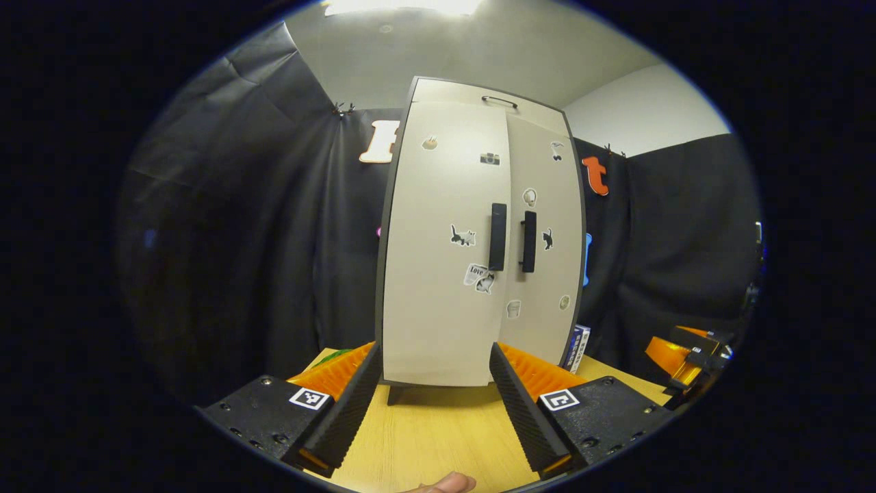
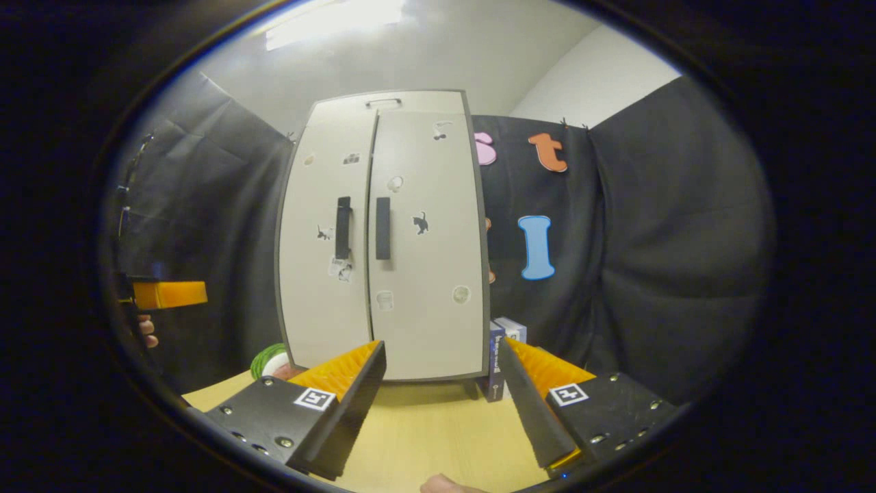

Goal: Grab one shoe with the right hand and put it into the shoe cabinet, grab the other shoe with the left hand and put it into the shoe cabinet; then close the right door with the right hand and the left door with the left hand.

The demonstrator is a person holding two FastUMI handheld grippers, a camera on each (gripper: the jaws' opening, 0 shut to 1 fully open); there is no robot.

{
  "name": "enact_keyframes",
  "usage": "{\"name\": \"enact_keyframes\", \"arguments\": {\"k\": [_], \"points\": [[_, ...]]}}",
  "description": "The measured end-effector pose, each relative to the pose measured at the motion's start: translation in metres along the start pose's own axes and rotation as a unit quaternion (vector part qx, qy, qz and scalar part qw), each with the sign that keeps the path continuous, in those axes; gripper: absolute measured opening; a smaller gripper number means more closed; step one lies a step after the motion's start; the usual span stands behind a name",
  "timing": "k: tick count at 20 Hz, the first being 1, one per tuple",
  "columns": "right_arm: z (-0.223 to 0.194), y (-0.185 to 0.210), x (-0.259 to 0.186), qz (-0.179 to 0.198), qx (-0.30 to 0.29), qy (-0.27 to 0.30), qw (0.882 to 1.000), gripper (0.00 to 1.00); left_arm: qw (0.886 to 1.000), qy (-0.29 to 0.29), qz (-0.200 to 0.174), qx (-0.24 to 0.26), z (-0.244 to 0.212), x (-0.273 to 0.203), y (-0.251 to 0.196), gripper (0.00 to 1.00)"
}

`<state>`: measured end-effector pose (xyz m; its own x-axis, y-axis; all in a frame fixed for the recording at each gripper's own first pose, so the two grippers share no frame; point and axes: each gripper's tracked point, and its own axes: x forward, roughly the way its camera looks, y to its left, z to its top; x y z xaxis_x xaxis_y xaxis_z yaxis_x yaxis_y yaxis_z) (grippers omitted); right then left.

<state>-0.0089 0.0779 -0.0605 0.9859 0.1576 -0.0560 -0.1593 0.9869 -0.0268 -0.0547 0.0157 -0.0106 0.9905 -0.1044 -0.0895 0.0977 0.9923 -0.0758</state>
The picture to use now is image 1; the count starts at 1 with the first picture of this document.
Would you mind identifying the ceiling light panel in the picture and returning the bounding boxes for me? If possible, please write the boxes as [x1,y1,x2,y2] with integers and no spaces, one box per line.
[322,0,483,18]

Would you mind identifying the white shoe cabinet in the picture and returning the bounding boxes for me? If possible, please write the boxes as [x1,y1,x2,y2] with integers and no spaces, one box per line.
[374,75,588,406]

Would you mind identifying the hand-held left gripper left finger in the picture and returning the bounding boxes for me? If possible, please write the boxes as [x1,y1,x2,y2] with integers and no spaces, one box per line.
[194,342,384,479]

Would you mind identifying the black door handle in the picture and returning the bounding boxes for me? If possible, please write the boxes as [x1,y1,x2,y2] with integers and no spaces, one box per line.
[520,211,537,273]
[489,203,508,272]

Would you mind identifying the white shoe cabinet door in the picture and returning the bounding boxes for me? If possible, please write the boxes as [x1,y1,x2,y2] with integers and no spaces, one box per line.
[498,112,584,367]
[381,101,513,388]

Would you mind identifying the black backdrop cloth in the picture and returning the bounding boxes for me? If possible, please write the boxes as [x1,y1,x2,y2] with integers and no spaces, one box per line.
[116,21,764,405]

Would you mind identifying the white cabinet drawer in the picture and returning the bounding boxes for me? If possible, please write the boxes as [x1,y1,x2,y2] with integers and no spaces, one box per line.
[411,77,570,131]

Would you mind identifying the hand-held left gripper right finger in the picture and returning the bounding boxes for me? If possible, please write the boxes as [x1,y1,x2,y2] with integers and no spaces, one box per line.
[489,342,675,480]

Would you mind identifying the blue white box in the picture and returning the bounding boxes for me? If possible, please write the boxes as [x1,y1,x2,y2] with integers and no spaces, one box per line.
[565,323,592,375]

